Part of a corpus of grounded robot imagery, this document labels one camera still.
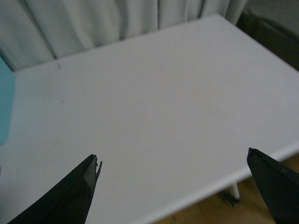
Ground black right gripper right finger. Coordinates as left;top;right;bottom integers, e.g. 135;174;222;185
247;148;299;224

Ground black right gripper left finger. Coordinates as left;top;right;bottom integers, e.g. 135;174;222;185
9;154;102;224

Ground light blue plastic box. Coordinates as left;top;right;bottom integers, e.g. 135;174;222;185
0;58;15;145

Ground white table leg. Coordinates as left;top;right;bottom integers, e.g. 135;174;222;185
229;183;241;203

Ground white curtain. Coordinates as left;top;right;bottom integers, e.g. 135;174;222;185
0;0;246;70

